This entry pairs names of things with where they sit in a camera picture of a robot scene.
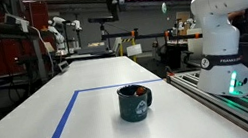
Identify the orange capped marker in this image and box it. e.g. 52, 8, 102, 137
132, 85, 148, 98

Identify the dark green speckled mug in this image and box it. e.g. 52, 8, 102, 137
115, 81, 157, 125

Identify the black bar with orange clamps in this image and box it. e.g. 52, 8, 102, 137
101, 17, 204, 55

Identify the white paper sign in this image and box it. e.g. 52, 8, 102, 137
125, 43, 144, 58

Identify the small grey display device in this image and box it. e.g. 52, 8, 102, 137
57, 59, 72, 74

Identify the white power box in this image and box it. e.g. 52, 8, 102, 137
2, 9, 31, 36

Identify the red cabinet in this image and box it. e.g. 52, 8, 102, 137
0, 0, 59, 78

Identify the blue tape line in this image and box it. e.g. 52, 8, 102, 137
21, 75, 173, 138

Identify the black camera on tripod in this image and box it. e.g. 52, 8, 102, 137
87, 12, 124, 53

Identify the aluminium rail frame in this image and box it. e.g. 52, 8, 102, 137
164, 59, 248, 138

